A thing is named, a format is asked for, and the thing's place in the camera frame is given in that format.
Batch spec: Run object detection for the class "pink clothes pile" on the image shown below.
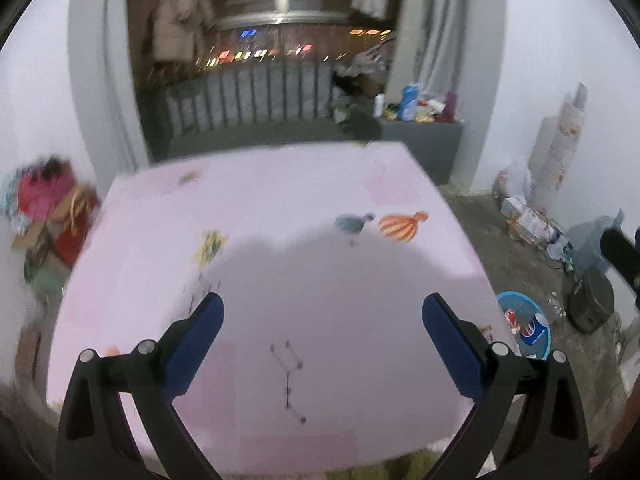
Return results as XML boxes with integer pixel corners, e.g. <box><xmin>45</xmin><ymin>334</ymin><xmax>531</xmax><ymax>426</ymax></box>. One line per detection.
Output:
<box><xmin>1</xmin><ymin>156</ymin><xmax>101</xmax><ymax>296</ymax></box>

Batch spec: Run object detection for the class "white bottle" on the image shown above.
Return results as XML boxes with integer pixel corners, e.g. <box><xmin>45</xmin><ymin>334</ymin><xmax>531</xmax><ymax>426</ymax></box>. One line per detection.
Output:
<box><xmin>373</xmin><ymin>93</ymin><xmax>385</xmax><ymax>118</ymax></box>

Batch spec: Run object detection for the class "blue water jug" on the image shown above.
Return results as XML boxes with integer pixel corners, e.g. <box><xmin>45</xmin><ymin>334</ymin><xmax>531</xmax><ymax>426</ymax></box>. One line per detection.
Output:
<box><xmin>567</xmin><ymin>209</ymin><xmax>625</xmax><ymax>281</ymax></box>

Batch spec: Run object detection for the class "white trash bag pile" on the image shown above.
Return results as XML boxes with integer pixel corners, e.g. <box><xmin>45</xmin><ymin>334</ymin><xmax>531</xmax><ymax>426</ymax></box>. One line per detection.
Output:
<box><xmin>492</xmin><ymin>159</ymin><xmax>570</xmax><ymax>262</ymax></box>

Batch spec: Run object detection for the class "beige hanging coat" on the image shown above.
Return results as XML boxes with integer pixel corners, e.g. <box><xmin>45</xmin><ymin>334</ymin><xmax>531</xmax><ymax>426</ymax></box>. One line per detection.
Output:
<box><xmin>151</xmin><ymin>0</ymin><xmax>215</xmax><ymax>65</ymax></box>

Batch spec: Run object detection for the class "blue trash basket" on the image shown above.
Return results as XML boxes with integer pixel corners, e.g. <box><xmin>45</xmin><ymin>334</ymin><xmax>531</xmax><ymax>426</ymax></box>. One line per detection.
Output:
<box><xmin>497</xmin><ymin>292</ymin><xmax>551</xmax><ymax>360</ymax></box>

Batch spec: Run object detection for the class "metal balcony railing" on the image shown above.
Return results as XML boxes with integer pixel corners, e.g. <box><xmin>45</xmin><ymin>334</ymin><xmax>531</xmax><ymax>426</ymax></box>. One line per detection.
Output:
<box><xmin>160</xmin><ymin>56</ymin><xmax>346</xmax><ymax>138</ymax></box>

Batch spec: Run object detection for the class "dark grey cabinet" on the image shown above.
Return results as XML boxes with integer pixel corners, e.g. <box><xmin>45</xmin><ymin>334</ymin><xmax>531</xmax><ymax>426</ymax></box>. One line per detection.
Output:
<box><xmin>347</xmin><ymin>110</ymin><xmax>463</xmax><ymax>185</ymax></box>

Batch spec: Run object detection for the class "blue detergent bottle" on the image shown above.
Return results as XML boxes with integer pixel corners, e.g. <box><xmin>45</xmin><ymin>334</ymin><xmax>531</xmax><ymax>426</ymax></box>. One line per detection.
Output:
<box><xmin>398</xmin><ymin>84</ymin><xmax>421</xmax><ymax>122</ymax></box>

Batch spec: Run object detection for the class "pink printed bed sheet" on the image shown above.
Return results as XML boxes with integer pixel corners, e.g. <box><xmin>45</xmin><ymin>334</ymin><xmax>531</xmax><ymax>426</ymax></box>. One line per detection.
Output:
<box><xmin>46</xmin><ymin>142</ymin><xmax>511</xmax><ymax>474</ymax></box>

